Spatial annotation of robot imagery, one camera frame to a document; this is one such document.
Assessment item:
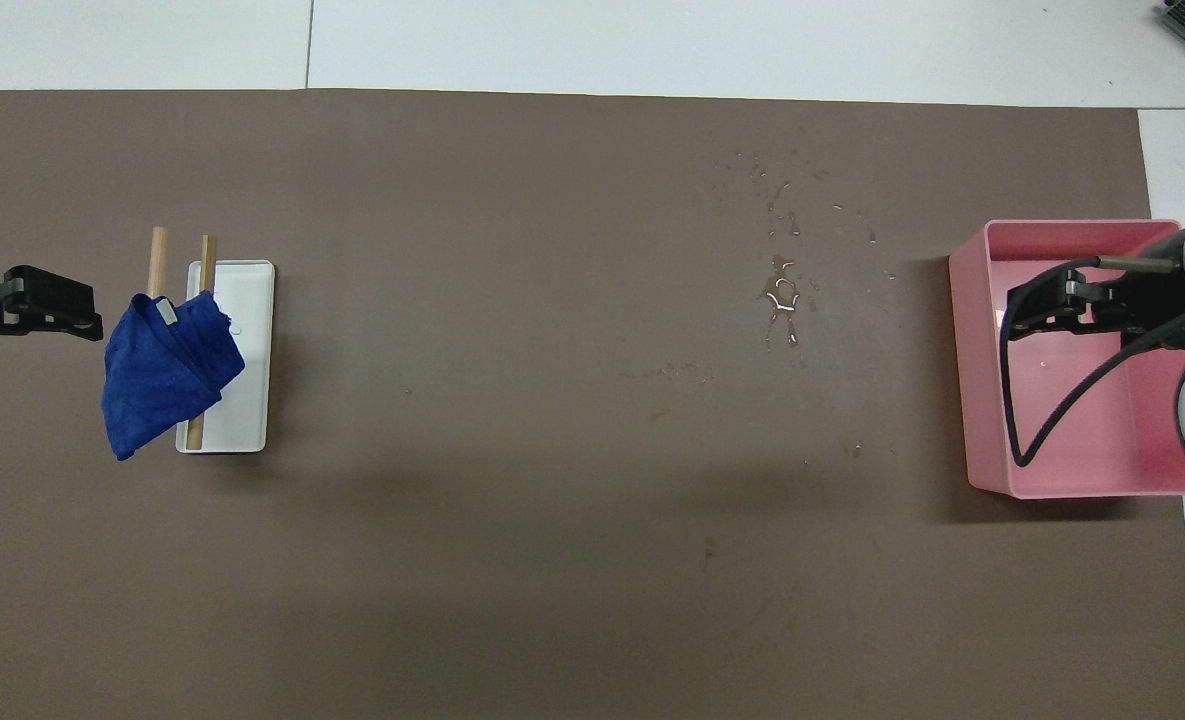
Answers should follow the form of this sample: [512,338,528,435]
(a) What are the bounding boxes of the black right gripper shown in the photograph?
[1004,262,1185,350]

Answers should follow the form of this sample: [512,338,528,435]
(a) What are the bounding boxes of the blue towel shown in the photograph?
[101,290,247,462]

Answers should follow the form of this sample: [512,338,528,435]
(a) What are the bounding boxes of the white towel rack wooden bars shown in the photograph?
[146,226,277,456]

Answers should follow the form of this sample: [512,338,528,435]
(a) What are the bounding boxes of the spilled water puddle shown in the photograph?
[712,150,898,351]

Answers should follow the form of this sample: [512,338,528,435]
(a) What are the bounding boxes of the pink plastic bin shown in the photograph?
[948,219,1185,500]

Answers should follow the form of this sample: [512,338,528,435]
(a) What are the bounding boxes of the brown table mat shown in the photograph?
[0,88,1185,720]

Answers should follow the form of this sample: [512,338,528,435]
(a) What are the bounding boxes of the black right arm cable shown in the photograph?
[998,257,1185,469]

